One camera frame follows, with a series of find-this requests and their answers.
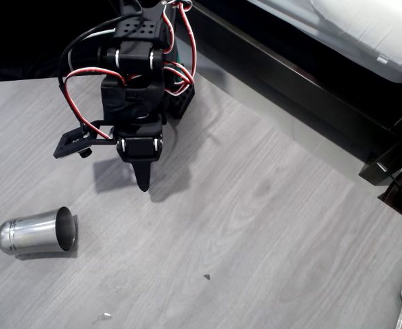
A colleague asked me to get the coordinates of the stainless steel cup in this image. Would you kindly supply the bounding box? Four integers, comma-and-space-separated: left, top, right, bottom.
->
0, 206, 78, 256

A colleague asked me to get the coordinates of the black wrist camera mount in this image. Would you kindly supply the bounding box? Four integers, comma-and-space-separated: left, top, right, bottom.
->
52, 120, 117, 159

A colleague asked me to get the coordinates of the thin black cord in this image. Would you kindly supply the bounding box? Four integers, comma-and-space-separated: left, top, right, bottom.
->
375, 162, 402, 193

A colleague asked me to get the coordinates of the white bed mattress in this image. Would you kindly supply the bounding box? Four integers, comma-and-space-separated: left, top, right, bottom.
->
247, 0, 402, 84

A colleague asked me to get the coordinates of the dark wooden bed frame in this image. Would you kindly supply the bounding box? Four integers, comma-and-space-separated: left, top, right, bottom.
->
183, 0, 402, 186

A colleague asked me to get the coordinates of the green circuit board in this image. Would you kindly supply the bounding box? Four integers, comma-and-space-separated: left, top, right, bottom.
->
171, 36, 189, 85

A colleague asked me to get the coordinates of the black cable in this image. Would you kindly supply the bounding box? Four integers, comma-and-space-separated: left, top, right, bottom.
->
58, 5, 144, 138

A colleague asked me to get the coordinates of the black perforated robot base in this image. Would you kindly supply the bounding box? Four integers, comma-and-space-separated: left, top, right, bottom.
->
166, 82, 197, 120

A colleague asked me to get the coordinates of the red white servo cable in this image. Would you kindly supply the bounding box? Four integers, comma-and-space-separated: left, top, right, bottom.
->
159, 0, 198, 97
64, 66, 127, 141

